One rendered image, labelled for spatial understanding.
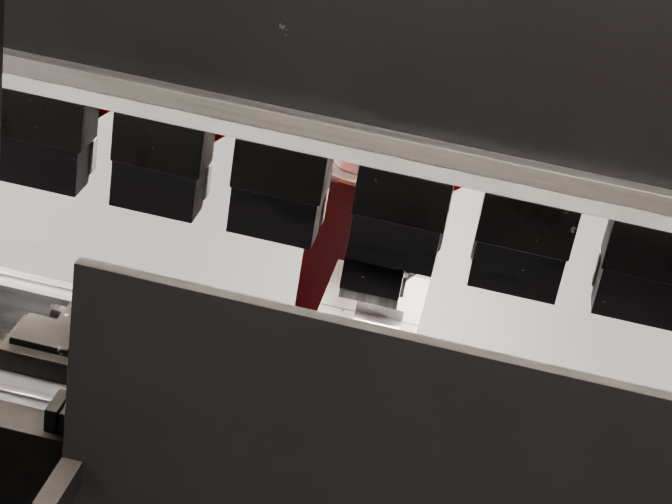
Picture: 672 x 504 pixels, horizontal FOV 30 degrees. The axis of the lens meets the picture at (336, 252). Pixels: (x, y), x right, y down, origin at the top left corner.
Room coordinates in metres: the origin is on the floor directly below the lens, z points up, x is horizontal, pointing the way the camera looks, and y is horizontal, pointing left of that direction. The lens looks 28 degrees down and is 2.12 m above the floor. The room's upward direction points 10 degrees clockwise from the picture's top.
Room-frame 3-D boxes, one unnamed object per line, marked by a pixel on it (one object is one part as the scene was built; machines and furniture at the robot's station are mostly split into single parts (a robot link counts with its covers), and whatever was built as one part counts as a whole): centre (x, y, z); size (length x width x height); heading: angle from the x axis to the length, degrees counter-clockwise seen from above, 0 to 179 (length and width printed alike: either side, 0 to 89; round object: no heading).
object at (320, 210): (1.84, 0.11, 1.26); 0.15 x 0.09 x 0.17; 84
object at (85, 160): (1.89, 0.51, 1.26); 0.15 x 0.09 x 0.17; 84
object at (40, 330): (1.72, 0.42, 1.01); 0.26 x 0.12 x 0.05; 174
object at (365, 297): (1.82, -0.07, 1.13); 0.10 x 0.02 x 0.10; 84
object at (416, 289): (1.97, -0.08, 1.00); 0.26 x 0.18 x 0.01; 174
